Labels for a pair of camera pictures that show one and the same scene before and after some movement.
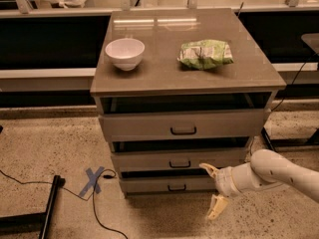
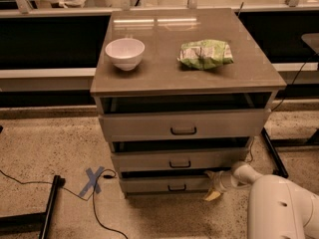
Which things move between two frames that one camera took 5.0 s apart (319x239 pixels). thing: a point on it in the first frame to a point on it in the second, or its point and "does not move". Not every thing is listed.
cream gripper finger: (217, 205) to (213, 195)
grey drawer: (166, 183) does not move
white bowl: (125, 53) does not move
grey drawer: (177, 159) does not move
